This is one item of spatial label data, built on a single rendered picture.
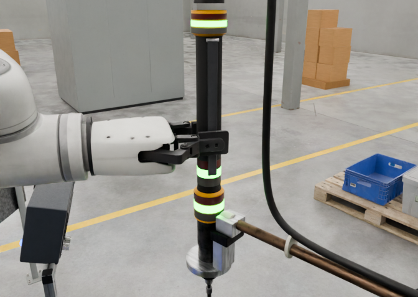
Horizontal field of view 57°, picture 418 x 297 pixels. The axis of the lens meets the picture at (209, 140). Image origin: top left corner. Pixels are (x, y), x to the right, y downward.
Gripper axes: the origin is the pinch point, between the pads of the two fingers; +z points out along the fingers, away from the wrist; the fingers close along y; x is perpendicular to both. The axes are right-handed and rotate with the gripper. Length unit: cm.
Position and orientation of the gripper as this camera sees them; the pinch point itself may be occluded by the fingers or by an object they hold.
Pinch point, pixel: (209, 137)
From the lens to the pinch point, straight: 51.5
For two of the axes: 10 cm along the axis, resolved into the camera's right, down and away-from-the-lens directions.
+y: 2.3, 3.4, -9.1
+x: 0.1, -9.4, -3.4
